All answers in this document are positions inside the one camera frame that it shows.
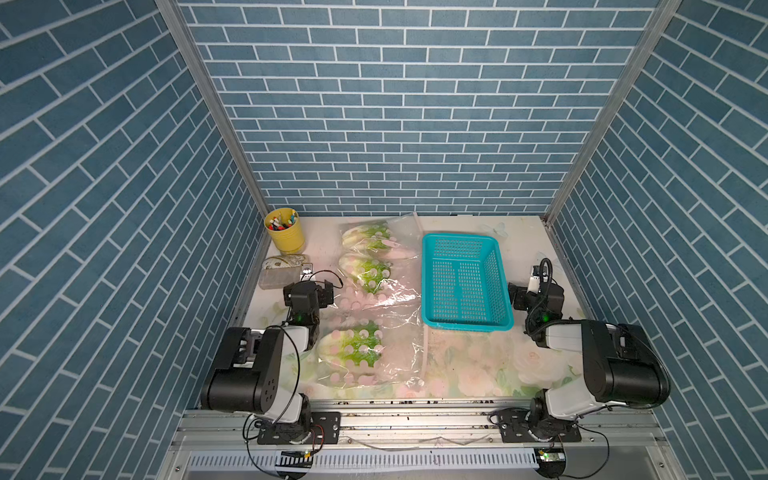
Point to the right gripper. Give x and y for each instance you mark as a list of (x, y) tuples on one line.
[(521, 295)]

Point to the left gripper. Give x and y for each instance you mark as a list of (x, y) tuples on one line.
[(324, 295)]

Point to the zip-top bag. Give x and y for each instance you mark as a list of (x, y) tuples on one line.
[(402, 288), (404, 356), (406, 228)]

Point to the chinese cabbage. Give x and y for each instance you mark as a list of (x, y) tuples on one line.
[(376, 240), (366, 272), (357, 349)]

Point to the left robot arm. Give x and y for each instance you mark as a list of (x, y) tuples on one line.
[(245, 373)]

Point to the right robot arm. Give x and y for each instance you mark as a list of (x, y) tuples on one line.
[(619, 367)]

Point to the grey rectangular box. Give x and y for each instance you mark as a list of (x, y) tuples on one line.
[(278, 278)]

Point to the yellow pen cup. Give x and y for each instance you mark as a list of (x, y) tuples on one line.
[(284, 228)]

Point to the teal plastic basket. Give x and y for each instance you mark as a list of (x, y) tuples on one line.
[(464, 287)]

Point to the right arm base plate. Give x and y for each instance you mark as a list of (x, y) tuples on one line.
[(517, 425)]

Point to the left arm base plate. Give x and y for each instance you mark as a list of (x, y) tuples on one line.
[(319, 428)]

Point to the white vented cable duct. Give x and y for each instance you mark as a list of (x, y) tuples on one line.
[(353, 461)]

